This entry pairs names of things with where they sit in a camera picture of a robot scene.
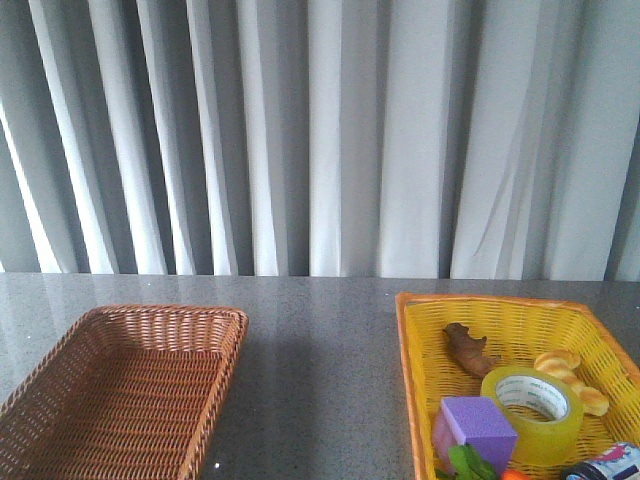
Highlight purple foam cube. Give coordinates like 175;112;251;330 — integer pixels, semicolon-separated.
432;396;518;475

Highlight brown wicker basket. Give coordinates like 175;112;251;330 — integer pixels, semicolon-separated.
1;305;248;479

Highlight yellow tape roll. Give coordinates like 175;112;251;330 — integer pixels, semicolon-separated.
481;366;584;467

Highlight green toy leaves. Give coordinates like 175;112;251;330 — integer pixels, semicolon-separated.
435;444;499;480

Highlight brown toy animal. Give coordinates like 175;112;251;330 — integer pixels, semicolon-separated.
443;323;499;378

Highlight orange toy carrot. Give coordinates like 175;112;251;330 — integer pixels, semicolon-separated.
501;469;532;480

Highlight toy croissant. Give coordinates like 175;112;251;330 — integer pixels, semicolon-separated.
533;349;610;417

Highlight grey pleated curtain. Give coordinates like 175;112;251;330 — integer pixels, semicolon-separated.
1;1;639;281

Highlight yellow plastic basket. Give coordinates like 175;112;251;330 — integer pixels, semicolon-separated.
396;293;639;479

